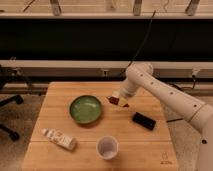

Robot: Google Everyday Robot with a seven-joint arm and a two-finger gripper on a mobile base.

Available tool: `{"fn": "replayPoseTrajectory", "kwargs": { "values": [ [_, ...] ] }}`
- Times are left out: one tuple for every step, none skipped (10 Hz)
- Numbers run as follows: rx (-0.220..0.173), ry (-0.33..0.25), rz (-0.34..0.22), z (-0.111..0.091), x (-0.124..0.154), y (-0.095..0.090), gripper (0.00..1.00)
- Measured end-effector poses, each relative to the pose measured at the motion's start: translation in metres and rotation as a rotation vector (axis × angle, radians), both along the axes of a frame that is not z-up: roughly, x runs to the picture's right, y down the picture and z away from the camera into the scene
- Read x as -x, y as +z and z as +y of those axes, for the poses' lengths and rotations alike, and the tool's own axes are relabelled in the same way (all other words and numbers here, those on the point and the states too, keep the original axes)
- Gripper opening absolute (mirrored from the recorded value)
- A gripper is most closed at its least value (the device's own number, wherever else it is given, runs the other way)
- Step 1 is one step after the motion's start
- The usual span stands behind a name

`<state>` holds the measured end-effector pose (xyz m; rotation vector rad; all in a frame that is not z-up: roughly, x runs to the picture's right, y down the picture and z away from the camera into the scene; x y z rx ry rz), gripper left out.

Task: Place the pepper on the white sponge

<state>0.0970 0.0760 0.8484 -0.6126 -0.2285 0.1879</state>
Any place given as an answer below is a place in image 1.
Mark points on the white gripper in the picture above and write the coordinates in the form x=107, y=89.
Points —
x=121, y=96

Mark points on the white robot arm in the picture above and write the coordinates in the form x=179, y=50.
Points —
x=197, y=113

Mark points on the black rectangular block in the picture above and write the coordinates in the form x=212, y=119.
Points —
x=144, y=121

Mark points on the green bowl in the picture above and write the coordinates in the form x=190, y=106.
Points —
x=85, y=109

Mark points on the white plastic cup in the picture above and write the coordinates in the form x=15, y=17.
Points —
x=107, y=147

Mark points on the white tube bottle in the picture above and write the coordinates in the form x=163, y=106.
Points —
x=60, y=138

